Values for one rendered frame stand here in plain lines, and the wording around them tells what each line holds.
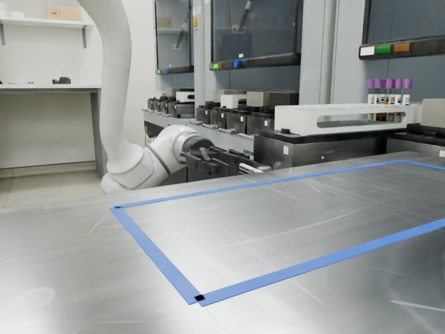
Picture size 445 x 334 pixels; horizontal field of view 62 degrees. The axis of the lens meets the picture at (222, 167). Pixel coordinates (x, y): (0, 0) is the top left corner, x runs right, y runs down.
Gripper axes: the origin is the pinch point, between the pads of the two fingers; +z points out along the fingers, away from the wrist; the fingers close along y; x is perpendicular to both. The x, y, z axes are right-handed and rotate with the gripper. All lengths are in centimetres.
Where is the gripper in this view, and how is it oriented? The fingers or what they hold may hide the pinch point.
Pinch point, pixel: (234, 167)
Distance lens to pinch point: 73.1
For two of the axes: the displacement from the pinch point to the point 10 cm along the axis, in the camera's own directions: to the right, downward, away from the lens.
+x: 0.0, 9.8, 2.2
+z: 4.3, 2.0, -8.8
